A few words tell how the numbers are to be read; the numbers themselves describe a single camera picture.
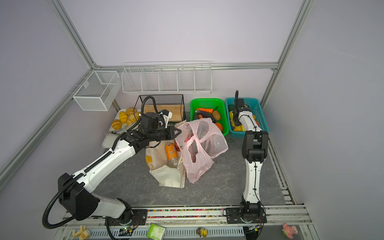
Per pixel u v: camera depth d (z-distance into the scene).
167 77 0.97
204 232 0.68
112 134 1.05
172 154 0.90
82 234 0.68
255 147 0.61
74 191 0.40
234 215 0.74
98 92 0.96
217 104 1.18
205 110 1.16
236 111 0.79
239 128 1.02
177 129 0.74
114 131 1.07
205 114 1.12
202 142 0.65
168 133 0.68
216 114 1.12
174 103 1.08
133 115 1.15
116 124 1.09
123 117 1.15
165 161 0.91
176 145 0.93
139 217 0.74
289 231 0.68
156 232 0.68
